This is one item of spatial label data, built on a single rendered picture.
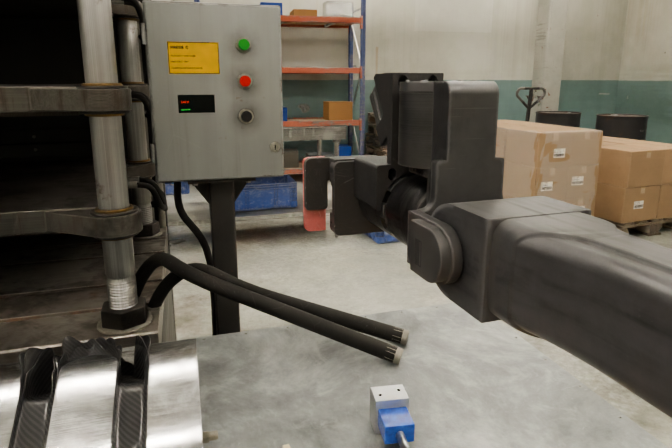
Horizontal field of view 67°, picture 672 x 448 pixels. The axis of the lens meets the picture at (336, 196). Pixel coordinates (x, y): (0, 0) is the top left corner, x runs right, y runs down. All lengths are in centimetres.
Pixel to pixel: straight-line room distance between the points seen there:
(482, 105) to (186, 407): 53
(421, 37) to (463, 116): 734
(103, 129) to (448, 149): 86
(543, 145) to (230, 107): 314
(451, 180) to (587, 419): 65
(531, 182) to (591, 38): 521
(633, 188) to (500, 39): 399
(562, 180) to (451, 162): 393
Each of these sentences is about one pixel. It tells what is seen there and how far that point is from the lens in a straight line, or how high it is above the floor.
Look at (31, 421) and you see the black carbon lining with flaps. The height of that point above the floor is 91.
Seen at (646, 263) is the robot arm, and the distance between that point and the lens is 24.
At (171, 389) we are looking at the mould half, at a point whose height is 92.
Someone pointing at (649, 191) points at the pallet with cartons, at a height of 40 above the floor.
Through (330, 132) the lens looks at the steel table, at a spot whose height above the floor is 90.
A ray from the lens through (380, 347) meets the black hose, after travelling 97.
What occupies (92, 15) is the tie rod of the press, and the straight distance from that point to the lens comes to 110.
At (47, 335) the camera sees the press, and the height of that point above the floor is 79.
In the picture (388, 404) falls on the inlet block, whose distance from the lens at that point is 80.
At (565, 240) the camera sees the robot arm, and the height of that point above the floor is 123.
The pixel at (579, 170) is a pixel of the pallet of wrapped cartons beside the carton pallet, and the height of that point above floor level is 63.
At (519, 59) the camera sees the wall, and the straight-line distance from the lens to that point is 837.
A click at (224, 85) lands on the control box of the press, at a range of 122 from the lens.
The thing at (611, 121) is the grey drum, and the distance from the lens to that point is 714.
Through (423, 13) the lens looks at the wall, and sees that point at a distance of 771.
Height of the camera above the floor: 130
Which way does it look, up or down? 13 degrees down
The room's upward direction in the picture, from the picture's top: straight up
